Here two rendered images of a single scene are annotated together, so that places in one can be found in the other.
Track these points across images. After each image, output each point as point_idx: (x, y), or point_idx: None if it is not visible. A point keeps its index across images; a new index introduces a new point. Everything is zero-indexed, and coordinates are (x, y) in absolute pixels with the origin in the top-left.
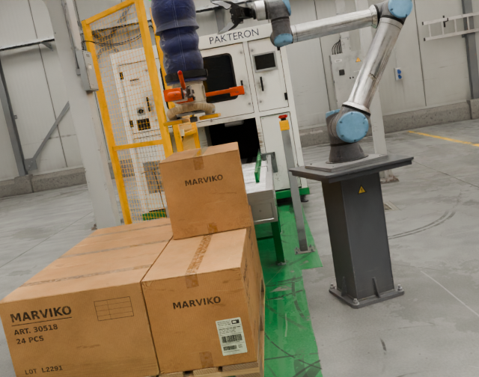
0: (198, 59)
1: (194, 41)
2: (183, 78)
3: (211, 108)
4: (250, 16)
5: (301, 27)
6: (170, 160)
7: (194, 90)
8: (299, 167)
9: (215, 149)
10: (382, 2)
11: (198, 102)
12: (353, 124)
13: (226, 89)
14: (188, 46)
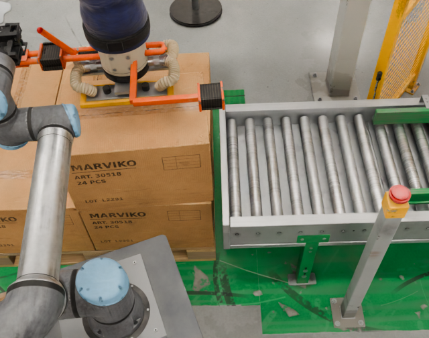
0: (93, 25)
1: (85, 1)
2: (49, 38)
3: (80, 92)
4: None
5: (36, 149)
6: (70, 90)
7: (99, 54)
8: (155, 249)
9: (124, 126)
10: (5, 303)
11: (104, 68)
12: None
13: (130, 88)
14: (79, 1)
